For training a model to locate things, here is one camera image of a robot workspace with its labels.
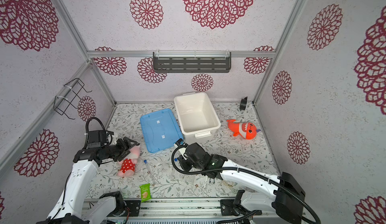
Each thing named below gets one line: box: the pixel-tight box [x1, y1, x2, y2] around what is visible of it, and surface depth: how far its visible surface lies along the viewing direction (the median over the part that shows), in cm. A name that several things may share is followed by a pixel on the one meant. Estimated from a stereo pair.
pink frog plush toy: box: [116, 145, 141, 178], surface depth 84 cm
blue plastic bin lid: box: [140, 108, 184, 154], surface depth 105 cm
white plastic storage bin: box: [173, 91, 222, 146], surface depth 103 cm
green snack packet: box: [139, 182, 152, 203], surface depth 79 cm
